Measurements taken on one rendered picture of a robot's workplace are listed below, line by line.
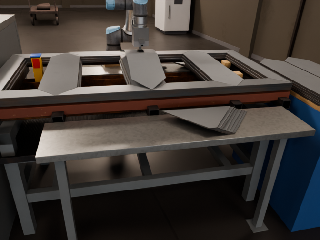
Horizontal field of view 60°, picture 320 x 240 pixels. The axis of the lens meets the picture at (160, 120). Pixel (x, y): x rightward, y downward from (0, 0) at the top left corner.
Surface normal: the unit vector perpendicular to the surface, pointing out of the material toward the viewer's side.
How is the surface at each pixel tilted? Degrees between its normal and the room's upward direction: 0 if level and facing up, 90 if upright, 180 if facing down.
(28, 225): 90
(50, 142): 0
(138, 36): 90
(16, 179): 90
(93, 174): 0
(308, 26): 90
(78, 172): 0
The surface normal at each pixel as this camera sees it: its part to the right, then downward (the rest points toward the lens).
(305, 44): -0.93, 0.15
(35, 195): 0.22, 0.47
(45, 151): 0.04, -0.88
